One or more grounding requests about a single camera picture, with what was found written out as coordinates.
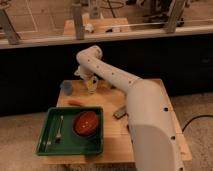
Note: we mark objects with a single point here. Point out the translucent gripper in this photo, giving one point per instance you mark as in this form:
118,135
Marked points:
94,78

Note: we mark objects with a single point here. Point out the white plastic cup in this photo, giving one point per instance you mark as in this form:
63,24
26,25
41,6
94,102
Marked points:
91,86

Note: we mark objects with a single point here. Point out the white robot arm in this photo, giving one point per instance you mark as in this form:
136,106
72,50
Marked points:
154,142

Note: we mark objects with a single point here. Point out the green plastic tray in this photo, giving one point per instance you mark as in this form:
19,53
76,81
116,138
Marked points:
70,143

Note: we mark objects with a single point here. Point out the metal knife in tray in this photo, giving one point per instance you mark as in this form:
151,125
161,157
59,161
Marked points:
51,134

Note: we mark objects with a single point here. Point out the blue plastic cup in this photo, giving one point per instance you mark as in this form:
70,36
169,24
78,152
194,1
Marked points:
66,87

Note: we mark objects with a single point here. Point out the orange carrot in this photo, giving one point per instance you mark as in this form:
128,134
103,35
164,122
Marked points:
74,103

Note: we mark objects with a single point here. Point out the red-brown bowl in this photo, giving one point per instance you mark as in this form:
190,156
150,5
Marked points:
86,123

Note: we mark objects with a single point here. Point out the grey rectangular block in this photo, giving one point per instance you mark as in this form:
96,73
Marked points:
120,112

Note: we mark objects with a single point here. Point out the metal fork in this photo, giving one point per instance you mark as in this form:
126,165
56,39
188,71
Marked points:
59,135

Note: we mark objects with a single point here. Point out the wooden table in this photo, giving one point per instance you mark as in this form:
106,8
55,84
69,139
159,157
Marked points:
117,142

